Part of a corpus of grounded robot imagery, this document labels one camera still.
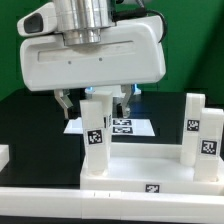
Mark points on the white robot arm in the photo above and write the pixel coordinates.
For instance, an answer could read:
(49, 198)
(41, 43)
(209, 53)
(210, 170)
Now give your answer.
(73, 44)

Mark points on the white desk top tray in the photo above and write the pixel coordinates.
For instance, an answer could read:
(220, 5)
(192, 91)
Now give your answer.
(150, 168)

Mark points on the fiducial marker sheet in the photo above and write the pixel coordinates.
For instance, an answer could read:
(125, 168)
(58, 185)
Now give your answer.
(126, 127)

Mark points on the white front fence rail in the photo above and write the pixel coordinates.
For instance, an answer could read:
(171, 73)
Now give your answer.
(115, 205)

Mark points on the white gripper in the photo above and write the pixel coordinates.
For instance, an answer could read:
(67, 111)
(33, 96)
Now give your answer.
(70, 45)

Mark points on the white left fence block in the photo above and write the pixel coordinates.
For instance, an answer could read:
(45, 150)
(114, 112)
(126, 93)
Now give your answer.
(4, 156)

